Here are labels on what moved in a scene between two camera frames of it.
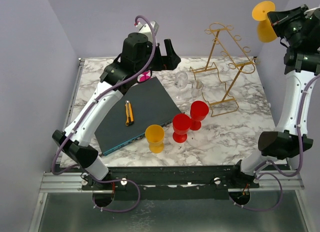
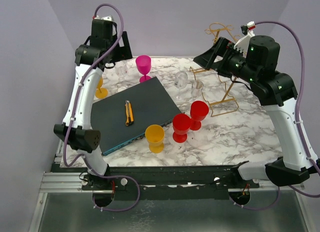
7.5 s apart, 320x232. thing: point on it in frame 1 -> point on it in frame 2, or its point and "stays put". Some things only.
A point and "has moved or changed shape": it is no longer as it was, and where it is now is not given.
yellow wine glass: (266, 32) has moved or changed shape
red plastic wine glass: (181, 124) stays put
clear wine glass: (197, 86) stays put
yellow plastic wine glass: (154, 135) stays put
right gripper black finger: (277, 18) -> (206, 59)
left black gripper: (169, 61) -> (121, 52)
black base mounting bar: (163, 183) stays put
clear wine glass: (180, 80) stays put
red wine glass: (199, 110) stays put
